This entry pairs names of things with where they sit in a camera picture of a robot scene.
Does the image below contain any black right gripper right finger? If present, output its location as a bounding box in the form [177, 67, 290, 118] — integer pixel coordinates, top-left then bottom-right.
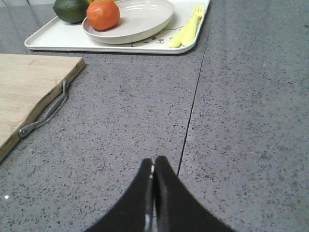
[154, 156, 233, 232]

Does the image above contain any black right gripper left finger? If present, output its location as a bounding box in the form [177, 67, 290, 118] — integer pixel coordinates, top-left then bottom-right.
[87, 159, 154, 232]

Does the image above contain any beige round plate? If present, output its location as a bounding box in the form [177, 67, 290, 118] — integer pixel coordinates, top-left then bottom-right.
[82, 0, 174, 44]

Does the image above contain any orange mandarin fruit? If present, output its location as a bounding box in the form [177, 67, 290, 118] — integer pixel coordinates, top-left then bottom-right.
[86, 0, 120, 30]

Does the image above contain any white bear-print tray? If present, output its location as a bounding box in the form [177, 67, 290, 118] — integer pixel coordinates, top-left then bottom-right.
[24, 0, 210, 54]

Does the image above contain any yellow plastic spoon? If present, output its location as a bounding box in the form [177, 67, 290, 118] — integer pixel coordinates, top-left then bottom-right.
[168, 21, 190, 48]

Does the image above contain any wooden cutting board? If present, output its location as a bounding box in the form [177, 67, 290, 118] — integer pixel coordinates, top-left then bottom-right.
[0, 54, 85, 160]

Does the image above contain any yellow plastic fork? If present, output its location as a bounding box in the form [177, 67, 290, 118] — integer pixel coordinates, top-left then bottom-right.
[181, 4, 205, 46]

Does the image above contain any green lime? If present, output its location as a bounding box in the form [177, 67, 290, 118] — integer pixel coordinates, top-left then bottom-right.
[53, 0, 89, 24]

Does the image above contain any metal cutting board handle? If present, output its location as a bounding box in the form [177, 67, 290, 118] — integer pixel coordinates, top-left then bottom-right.
[18, 80, 69, 139]

